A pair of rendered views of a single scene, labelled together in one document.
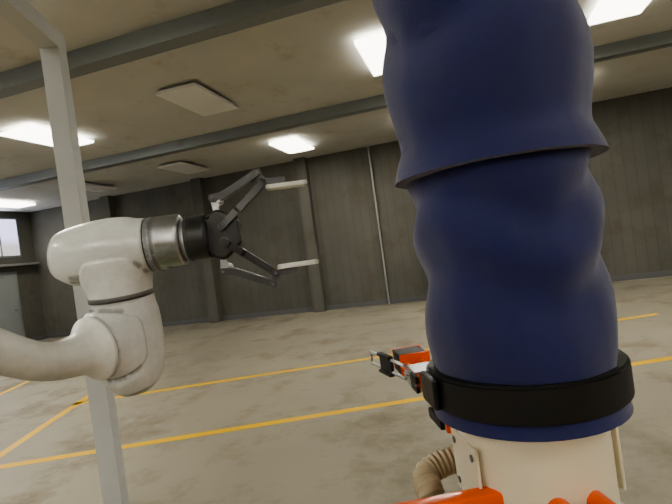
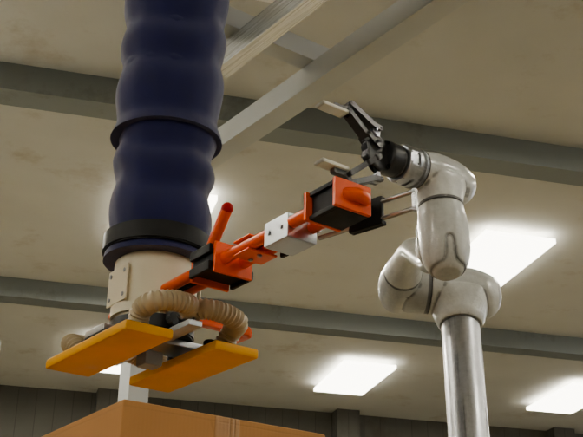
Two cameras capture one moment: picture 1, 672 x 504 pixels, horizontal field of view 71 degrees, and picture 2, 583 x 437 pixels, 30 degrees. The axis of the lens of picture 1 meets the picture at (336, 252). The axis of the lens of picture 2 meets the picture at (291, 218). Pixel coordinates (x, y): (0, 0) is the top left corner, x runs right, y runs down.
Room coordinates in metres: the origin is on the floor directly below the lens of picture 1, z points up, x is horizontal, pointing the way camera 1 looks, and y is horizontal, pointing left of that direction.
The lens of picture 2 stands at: (2.50, -1.01, 0.50)
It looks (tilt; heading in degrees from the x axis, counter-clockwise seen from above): 24 degrees up; 150
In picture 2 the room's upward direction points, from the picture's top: 1 degrees clockwise
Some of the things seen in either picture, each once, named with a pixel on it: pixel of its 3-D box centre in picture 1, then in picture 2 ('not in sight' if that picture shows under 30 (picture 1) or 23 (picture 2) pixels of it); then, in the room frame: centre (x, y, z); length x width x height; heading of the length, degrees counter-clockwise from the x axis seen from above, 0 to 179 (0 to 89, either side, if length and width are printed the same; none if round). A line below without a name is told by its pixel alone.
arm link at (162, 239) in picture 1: (169, 241); (406, 166); (0.78, 0.27, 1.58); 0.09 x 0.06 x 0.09; 6
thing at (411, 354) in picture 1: (411, 359); (337, 204); (1.16, -0.15, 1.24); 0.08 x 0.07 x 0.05; 6
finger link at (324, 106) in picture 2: (286, 185); (331, 108); (0.80, 0.07, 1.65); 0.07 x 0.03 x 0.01; 96
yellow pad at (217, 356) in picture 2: not in sight; (191, 361); (0.55, -0.11, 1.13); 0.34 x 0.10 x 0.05; 6
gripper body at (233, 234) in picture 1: (213, 235); (380, 156); (0.79, 0.20, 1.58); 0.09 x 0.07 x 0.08; 96
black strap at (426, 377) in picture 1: (520, 374); (159, 249); (0.56, -0.20, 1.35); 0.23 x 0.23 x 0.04
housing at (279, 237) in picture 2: (424, 376); (290, 234); (1.03, -0.16, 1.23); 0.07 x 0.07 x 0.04; 6
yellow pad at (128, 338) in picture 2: not in sight; (107, 342); (0.57, -0.30, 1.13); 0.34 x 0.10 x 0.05; 6
